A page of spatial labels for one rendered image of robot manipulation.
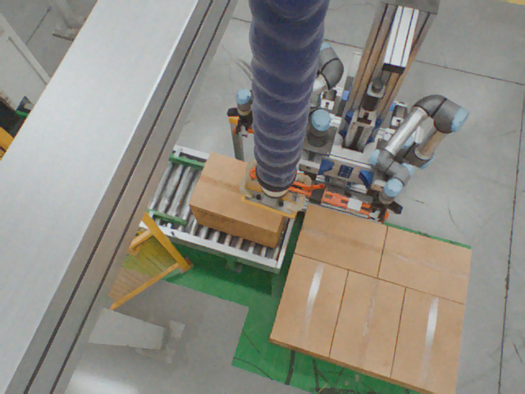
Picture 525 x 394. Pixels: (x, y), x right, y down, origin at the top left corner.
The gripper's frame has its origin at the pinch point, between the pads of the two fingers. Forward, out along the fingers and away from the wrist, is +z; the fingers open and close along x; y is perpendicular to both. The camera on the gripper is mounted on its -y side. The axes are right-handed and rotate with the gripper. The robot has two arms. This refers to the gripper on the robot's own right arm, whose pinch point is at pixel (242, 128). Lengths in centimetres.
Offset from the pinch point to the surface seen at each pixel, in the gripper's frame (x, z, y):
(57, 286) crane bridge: -120, -180, 39
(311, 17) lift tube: -32, -127, 39
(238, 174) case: -17.0, 29.6, 1.8
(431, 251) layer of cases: -11, 70, 144
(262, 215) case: -39, 30, 27
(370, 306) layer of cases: -63, 70, 112
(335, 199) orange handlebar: -26, -2, 66
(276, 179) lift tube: -36, -23, 33
